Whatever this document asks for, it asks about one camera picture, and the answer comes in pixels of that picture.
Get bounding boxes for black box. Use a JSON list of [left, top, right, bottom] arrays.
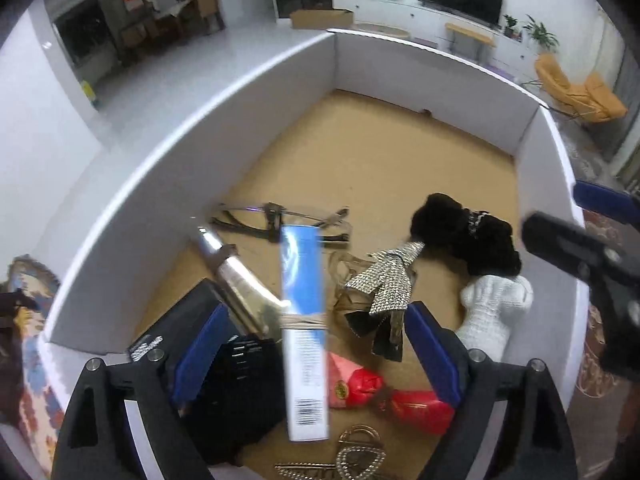
[[127, 278, 292, 467]]

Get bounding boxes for silver tube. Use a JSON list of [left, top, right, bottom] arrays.
[[192, 224, 287, 342]]

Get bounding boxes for wooden side cabinet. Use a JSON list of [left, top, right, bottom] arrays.
[[192, 0, 226, 34]]

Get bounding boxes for orange lounge chair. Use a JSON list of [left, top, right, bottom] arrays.
[[533, 54, 629, 124]]

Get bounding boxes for white knitted hair bow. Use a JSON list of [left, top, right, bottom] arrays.
[[455, 275, 535, 362]]

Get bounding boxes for white cardboard storage box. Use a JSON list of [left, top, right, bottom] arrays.
[[37, 27, 592, 480]]

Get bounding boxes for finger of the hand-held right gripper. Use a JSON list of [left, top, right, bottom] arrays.
[[521, 211, 626, 291], [572, 180, 640, 227]]

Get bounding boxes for black fluffy hair bow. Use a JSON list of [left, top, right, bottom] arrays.
[[410, 192, 523, 277]]

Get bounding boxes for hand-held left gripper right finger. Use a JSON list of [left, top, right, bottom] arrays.
[[405, 301, 578, 480]]

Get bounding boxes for red snack packet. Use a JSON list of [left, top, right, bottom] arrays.
[[387, 388, 457, 437], [327, 352, 387, 409]]

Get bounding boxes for rhinestone bow hair clip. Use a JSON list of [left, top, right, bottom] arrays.
[[345, 241, 426, 363]]

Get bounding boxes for white low cabinet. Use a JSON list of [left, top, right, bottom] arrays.
[[332, 0, 551, 87]]

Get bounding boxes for amber claw hair clip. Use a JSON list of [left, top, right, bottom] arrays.
[[327, 251, 382, 317]]

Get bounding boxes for leafy potted plant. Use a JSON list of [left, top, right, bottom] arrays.
[[523, 15, 560, 54]]

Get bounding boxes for wooden bench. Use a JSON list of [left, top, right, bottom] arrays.
[[444, 22, 496, 64]]

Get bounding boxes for rhinestone barrette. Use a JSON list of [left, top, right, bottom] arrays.
[[274, 461, 341, 480]]

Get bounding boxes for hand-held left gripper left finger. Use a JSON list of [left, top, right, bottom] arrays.
[[50, 302, 238, 480]]

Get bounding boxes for colourful patterned cloth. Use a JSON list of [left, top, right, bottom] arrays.
[[0, 255, 64, 467]]

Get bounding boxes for blue and white box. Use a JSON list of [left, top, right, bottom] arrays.
[[278, 223, 332, 444]]

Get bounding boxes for brown cardboard box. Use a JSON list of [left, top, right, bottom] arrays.
[[290, 8, 355, 30]]

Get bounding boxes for gold rhinestone hair clip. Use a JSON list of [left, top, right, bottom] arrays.
[[335, 425, 387, 480]]

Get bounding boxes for clear glasses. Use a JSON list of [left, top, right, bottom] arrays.
[[207, 201, 354, 249]]

